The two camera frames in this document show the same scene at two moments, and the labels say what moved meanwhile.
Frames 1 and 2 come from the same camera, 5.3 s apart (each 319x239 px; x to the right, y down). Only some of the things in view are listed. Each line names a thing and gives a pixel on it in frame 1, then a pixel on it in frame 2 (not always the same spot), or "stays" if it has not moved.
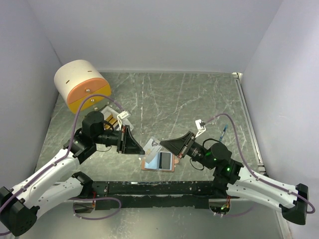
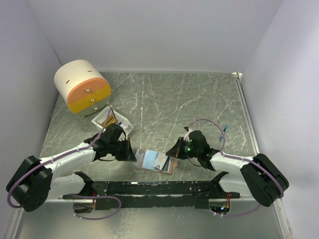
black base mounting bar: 161,195 stays
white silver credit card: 151,149 -> 160,161
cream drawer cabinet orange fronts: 75,79 stays
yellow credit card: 112,120 stays
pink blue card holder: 163,162 stays
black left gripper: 130,145 -> 128,155
